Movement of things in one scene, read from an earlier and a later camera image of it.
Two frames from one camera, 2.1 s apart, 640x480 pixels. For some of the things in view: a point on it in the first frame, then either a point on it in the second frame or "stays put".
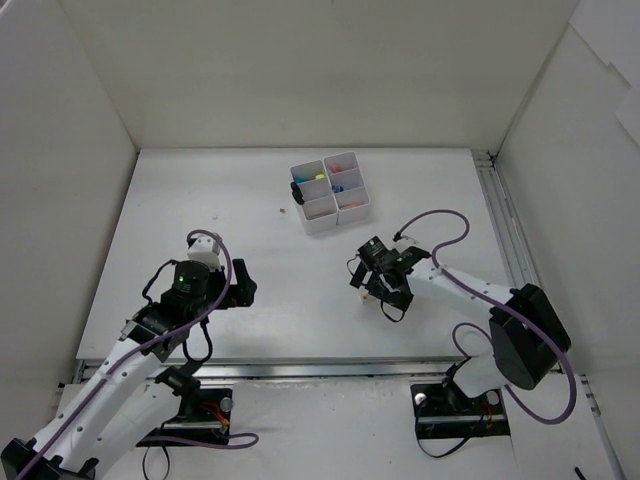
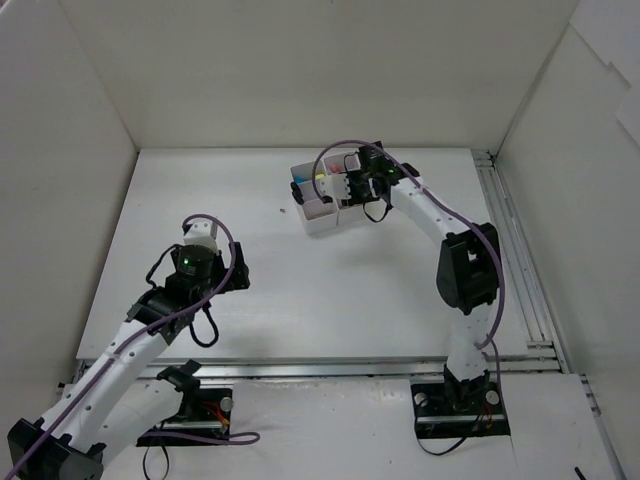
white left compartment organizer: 319,212 stays put
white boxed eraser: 364,296 -> 353,162
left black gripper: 240,288 -> 238,270
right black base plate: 442,410 stays put
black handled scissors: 297,193 stays put
